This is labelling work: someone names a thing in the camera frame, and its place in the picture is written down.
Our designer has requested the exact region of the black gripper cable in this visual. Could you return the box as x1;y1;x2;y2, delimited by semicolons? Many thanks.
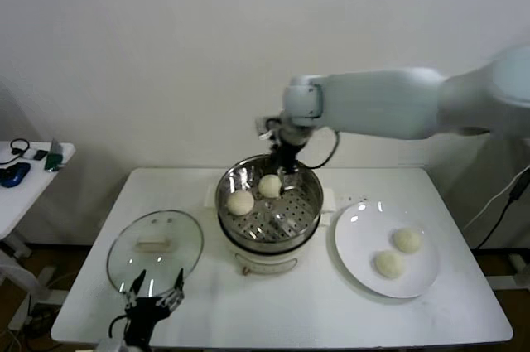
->
305;130;341;171
108;313;133;341

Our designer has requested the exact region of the stainless steel steamer basket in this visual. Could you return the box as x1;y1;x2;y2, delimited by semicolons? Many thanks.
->
214;154;323;252

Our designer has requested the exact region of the white round plate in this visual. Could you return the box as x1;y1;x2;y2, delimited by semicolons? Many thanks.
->
333;201;439;299

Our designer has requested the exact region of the black adapter cable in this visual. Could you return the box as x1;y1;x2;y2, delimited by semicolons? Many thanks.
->
474;169;530;250

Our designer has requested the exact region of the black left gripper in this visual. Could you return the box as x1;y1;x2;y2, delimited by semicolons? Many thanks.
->
123;268;186;347

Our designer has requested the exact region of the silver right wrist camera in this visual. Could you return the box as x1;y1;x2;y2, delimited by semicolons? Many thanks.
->
255;114;283;141

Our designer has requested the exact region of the blue handheld device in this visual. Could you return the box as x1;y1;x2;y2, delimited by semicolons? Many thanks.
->
0;163;31;190

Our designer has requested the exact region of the white power cable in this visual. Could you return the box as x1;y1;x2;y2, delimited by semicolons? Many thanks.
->
461;160;530;231

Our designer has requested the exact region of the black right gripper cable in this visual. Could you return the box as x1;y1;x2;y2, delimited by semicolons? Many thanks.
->
305;130;341;171

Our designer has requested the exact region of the white side table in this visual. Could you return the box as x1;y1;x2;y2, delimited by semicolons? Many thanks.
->
0;141;76;262

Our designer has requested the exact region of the glass pot lid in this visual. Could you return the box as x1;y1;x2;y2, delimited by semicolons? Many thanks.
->
106;210;205;296

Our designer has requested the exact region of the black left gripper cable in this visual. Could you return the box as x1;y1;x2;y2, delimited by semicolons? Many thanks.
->
108;313;133;341

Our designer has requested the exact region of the white steamed baozi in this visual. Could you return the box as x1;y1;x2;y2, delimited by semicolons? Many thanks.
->
258;174;284;199
226;190;255;216
392;227;423;254
374;250;406;281

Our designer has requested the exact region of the green grey tool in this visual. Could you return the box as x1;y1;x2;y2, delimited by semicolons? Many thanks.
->
44;139;64;174

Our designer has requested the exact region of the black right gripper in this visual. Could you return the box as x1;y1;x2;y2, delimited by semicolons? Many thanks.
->
271;140;306;198

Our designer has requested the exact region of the cream electric cooking pot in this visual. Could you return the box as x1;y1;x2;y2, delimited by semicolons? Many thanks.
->
202;184;335;277

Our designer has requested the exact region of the black headset cable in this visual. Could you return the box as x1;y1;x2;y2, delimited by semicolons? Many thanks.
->
0;140;30;166

